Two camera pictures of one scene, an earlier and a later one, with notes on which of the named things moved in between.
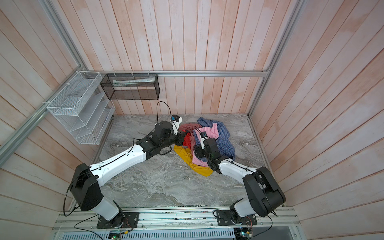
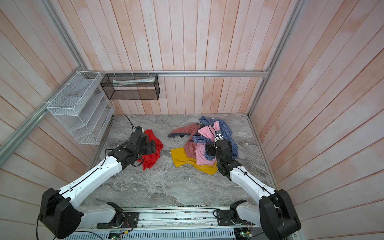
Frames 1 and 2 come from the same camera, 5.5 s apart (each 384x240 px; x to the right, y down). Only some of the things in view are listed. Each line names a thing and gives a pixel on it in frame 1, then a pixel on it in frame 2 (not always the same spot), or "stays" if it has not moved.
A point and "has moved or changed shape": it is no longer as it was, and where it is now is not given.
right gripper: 199,151 → 211,148
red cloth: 187,141 has moved or changed shape
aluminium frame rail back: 180,72 stays
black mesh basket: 131,86 stays
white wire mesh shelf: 83,107 stays
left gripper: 180,137 → 151,147
